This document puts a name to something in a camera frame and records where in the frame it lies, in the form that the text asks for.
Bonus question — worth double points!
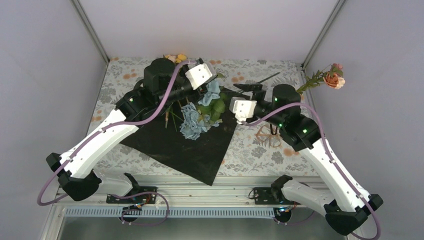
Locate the tan raffia ribbon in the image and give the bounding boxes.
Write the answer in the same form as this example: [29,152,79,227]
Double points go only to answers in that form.
[255,124,283,148]

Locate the pink orange rose stem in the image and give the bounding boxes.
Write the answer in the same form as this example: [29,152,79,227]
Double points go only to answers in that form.
[296,63,346,94]

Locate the right vertical aluminium post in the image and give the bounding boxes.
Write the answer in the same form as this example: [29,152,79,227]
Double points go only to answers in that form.
[301,0,347,70]

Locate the black wrapping paper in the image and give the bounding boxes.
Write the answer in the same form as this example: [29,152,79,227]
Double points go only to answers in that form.
[121,93,237,186]

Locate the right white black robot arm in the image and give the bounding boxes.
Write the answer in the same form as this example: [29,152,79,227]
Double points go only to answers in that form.
[229,83,383,236]

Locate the aluminium rail frame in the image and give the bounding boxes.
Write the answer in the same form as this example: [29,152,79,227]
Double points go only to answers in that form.
[39,62,353,240]

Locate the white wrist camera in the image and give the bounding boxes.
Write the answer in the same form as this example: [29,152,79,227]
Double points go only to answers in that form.
[185,62,217,90]
[229,97,257,125]

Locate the vertical aluminium post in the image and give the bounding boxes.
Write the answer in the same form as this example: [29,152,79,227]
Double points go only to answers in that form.
[70,0,110,65]
[301,0,347,70]

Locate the left vertical aluminium post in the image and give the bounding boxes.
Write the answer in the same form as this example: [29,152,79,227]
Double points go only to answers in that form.
[70,0,110,65]

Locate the blue rose stem bunch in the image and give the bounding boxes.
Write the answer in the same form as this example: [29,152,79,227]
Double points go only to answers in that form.
[178,79,246,140]

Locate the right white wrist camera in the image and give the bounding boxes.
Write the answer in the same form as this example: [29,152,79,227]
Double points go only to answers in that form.
[229,97,257,125]

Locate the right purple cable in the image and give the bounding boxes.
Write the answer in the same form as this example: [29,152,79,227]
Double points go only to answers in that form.
[239,101,382,240]

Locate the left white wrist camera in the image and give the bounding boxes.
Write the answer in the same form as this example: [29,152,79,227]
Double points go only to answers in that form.
[185,62,217,90]

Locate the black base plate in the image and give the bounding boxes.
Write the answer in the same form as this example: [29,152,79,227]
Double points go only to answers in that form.
[106,186,158,206]
[249,187,295,205]

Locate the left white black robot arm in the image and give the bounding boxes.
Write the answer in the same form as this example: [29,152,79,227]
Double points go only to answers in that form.
[46,58,217,203]

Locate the colourful artificial flower bouquet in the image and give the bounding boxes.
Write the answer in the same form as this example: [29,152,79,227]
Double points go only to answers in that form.
[163,53,190,132]

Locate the floral patterned table mat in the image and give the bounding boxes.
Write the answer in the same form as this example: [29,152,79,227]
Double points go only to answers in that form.
[89,57,317,177]

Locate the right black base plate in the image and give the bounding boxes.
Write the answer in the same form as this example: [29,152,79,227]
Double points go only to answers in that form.
[249,187,295,205]

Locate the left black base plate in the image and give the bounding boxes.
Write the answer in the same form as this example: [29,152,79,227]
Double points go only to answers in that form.
[106,186,158,206]

